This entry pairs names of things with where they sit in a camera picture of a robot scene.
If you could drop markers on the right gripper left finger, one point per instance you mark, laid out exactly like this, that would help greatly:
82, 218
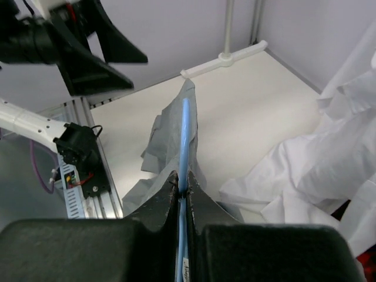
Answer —
140, 247

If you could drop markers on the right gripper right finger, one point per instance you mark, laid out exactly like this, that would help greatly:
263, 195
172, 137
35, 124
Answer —
223, 249

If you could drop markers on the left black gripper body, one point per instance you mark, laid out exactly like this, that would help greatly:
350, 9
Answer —
27, 40

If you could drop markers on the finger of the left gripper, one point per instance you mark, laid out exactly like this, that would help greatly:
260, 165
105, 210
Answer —
83, 73
116, 48

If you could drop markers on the grey shirt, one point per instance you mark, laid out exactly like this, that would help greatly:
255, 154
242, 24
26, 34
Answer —
162, 153

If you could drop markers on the light blue hanger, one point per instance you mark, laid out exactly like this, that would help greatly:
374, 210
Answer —
182, 186

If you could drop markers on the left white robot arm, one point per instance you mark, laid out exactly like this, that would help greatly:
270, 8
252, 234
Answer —
75, 143

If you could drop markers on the white shirt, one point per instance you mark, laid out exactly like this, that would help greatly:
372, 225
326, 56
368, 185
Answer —
328, 176

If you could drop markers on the red black plaid shirt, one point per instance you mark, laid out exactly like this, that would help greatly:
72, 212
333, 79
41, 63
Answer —
367, 258

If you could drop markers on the white rack foot bar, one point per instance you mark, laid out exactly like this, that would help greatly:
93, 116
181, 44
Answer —
223, 60

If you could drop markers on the left rack upright pole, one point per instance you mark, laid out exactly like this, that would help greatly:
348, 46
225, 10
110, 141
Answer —
228, 25

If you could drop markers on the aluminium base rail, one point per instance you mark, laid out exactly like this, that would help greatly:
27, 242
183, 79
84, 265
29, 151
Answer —
99, 196

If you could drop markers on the perforated cable duct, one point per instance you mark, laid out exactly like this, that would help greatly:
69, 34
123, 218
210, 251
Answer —
72, 193

